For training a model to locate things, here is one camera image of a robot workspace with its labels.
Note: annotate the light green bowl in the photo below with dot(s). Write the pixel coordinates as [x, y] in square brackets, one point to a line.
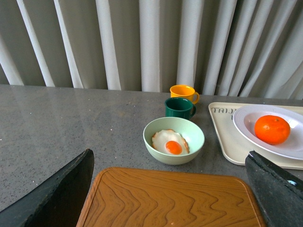
[188, 130]

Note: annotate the wooden cutting board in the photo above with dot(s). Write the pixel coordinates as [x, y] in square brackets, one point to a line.
[126, 197]

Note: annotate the grey white curtain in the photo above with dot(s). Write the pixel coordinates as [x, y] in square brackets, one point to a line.
[247, 48]

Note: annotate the white ridged plate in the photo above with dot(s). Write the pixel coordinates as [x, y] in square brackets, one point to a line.
[246, 116]

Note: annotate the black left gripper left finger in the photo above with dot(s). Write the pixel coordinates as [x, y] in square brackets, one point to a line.
[58, 201]

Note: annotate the fake fried egg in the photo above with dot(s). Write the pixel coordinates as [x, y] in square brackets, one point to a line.
[170, 142]

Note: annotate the cream bear tray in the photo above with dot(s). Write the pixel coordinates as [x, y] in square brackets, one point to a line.
[235, 147]

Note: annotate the dark green mug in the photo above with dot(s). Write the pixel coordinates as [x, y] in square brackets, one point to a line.
[179, 107]

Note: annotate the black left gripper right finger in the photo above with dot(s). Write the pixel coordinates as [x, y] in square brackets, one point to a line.
[279, 193]

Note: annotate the yellow mug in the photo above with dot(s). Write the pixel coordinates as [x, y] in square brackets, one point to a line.
[185, 91]

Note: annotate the orange mandarin fruit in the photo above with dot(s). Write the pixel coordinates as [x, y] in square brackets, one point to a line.
[272, 129]

